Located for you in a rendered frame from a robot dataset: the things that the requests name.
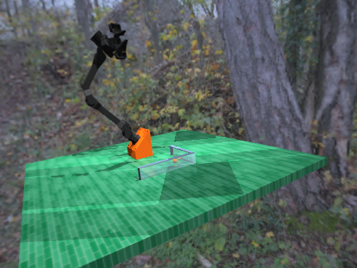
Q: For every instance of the clear low corner walls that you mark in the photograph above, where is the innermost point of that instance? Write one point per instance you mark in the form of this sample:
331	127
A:
164	167

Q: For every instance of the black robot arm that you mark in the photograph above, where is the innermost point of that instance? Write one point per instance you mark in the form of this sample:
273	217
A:
105	46

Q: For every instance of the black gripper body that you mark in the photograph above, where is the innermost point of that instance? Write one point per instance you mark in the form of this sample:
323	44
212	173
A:
115	41

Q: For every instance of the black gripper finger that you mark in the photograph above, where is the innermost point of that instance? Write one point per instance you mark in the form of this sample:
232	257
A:
119	32
122	46

